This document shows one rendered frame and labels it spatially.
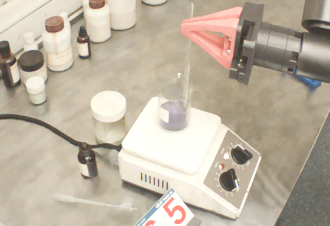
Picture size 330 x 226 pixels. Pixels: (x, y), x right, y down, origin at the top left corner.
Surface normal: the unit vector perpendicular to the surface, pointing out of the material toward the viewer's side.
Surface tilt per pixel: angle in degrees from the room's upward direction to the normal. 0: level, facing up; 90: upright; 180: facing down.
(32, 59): 0
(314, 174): 0
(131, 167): 90
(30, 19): 90
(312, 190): 0
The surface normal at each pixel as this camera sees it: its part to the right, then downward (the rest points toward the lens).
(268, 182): 0.02, -0.73
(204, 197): -0.40, 0.62
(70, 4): 0.84, 0.38
